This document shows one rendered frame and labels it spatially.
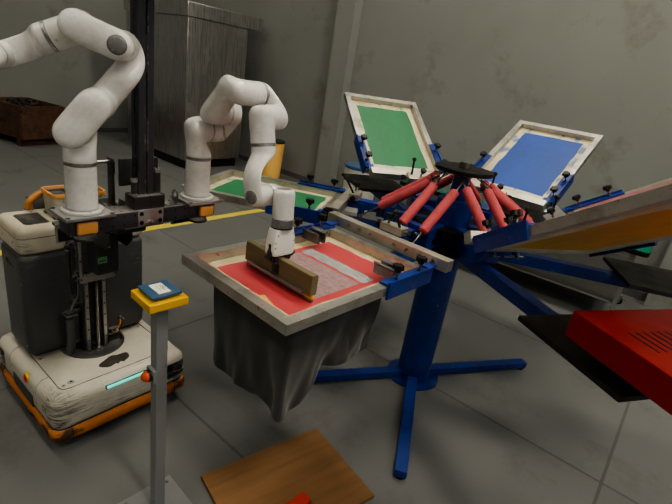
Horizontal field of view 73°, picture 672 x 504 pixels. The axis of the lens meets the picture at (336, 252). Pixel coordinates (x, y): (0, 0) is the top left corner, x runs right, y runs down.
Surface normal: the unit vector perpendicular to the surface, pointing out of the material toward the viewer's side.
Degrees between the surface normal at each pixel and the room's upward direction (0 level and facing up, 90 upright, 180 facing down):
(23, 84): 90
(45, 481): 0
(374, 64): 90
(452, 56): 90
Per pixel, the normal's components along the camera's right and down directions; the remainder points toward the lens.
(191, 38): 0.76, 0.34
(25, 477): 0.14, -0.92
